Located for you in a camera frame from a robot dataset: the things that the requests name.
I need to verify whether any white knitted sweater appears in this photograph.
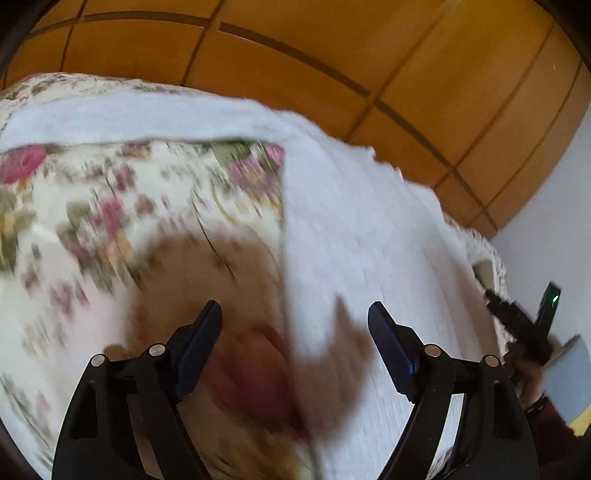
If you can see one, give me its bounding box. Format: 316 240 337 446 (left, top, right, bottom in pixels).
0 89 512 480

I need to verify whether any grey yellow round pouf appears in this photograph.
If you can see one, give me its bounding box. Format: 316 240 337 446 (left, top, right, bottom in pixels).
544 335 591 436

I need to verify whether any floral quilted bedspread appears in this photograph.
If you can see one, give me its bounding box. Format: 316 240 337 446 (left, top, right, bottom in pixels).
1 74 310 479

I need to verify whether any right hand holding gripper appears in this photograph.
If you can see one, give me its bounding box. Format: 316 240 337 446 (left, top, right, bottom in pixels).
504 352 545 410

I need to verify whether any wooden wardrobe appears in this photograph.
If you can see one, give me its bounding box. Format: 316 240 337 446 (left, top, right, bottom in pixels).
1 0 590 237

